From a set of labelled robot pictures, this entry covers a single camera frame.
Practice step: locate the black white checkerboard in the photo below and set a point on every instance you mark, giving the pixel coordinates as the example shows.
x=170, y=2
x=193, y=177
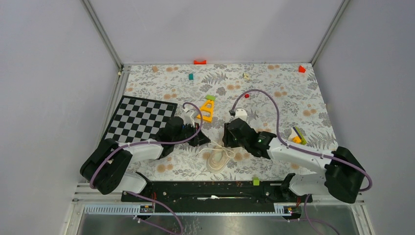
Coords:
x=136, y=119

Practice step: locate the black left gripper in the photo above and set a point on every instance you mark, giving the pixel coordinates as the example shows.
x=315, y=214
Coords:
x=201, y=139

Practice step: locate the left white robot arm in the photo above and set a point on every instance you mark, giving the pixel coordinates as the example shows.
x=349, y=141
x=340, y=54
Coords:
x=106, y=167

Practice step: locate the beige sneaker with laces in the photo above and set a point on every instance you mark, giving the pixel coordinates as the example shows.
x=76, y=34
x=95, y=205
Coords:
x=219, y=157

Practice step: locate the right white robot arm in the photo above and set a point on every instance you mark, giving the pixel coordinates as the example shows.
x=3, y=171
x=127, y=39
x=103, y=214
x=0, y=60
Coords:
x=337, y=173

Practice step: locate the red wedge block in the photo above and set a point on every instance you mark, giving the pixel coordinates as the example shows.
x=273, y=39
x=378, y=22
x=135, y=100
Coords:
x=301, y=69

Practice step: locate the orange arch block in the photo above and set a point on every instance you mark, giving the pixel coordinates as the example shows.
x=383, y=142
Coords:
x=200, y=62

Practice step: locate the green block on frame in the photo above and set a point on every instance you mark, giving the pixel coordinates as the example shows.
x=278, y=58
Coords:
x=210, y=97

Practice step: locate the white slotted cable duct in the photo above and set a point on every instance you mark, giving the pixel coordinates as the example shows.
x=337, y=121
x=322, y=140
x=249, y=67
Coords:
x=203, y=209

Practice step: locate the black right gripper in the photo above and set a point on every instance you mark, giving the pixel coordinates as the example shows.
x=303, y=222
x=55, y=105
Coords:
x=227, y=138

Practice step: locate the floral patterned table mat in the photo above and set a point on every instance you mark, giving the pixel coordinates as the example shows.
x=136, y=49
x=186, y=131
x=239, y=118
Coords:
x=280, y=98

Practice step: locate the lime green cube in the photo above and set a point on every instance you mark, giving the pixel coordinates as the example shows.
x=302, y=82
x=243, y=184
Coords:
x=255, y=181

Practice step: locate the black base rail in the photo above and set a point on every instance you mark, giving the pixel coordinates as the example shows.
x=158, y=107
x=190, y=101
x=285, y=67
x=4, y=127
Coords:
x=202, y=192

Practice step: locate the yellow triangular toy frame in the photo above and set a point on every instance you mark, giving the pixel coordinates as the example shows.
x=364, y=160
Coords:
x=207, y=111

